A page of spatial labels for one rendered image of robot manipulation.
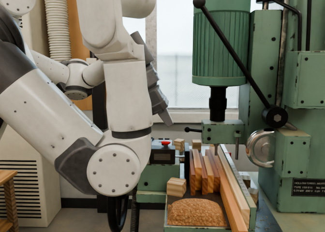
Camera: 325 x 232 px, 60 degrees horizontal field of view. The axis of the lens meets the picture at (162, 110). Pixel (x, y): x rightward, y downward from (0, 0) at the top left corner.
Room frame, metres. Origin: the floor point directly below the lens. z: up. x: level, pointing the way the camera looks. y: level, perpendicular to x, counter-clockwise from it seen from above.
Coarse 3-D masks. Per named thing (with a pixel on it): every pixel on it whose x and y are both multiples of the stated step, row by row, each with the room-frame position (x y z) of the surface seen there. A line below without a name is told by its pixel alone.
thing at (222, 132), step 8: (208, 120) 0.94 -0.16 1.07; (232, 120) 0.94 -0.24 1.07; (240, 120) 0.94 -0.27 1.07; (208, 128) 0.89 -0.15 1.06; (216, 128) 0.89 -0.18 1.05; (224, 128) 0.89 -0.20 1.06; (232, 128) 0.89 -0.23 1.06; (240, 128) 0.89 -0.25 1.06; (208, 136) 0.89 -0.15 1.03; (216, 136) 0.89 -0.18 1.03; (224, 136) 0.89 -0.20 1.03; (232, 136) 0.89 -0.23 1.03; (216, 144) 0.92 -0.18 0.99; (232, 144) 0.89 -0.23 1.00; (240, 144) 0.89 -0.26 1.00
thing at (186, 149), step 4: (184, 144) 0.91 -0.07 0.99; (188, 144) 0.91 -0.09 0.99; (184, 148) 0.89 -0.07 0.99; (188, 148) 0.86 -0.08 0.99; (184, 152) 0.89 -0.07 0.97; (188, 152) 0.84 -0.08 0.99; (176, 156) 0.88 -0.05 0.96; (180, 156) 0.88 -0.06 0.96; (184, 156) 0.88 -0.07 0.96; (188, 156) 0.84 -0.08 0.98; (180, 160) 0.87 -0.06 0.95; (184, 160) 0.87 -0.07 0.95; (188, 160) 0.84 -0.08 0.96; (184, 164) 0.87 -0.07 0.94; (188, 164) 0.84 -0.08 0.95; (184, 168) 0.86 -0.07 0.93; (188, 168) 0.84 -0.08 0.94; (184, 172) 0.85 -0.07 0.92; (188, 172) 0.84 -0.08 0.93; (188, 176) 0.84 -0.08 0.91
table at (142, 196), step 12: (180, 168) 0.93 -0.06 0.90; (144, 192) 0.81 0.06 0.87; (156, 192) 0.81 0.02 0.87; (216, 192) 0.75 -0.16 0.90; (168, 228) 0.59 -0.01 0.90; (180, 228) 0.59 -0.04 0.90; (192, 228) 0.58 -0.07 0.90; (204, 228) 0.58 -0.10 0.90; (216, 228) 0.58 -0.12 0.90; (228, 228) 0.58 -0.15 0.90
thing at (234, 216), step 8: (224, 176) 0.77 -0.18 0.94; (224, 184) 0.72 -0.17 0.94; (224, 192) 0.68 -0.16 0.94; (232, 192) 0.68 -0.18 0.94; (224, 200) 0.68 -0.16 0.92; (232, 200) 0.64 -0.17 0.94; (232, 208) 0.60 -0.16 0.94; (232, 216) 0.57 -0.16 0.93; (240, 216) 0.57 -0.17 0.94; (232, 224) 0.57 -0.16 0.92; (240, 224) 0.53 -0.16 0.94
